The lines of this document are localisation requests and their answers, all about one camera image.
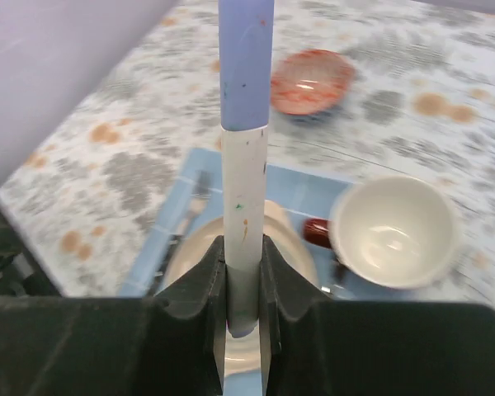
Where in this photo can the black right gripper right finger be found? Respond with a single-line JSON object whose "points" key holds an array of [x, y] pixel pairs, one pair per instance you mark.
{"points": [[314, 345]]}

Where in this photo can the red patterned bowl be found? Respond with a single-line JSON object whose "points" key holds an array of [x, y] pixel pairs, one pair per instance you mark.
{"points": [[309, 82]]}

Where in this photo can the red white cup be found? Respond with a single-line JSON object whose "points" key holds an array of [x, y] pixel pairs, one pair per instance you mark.
{"points": [[398, 232]]}

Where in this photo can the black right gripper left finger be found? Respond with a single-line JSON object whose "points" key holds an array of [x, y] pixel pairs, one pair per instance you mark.
{"points": [[169, 344]]}

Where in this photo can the white blue-tipped marker pen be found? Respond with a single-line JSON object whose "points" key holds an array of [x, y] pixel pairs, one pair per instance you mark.
{"points": [[244, 155]]}

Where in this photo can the blue pen cap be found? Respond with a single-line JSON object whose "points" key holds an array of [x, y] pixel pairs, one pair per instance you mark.
{"points": [[245, 48]]}

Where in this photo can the silver fork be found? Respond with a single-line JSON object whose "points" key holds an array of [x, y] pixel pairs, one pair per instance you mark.
{"points": [[199, 198]]}

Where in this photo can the floral patterned tablecloth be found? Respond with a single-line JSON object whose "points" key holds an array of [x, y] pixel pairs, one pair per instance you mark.
{"points": [[109, 183]]}

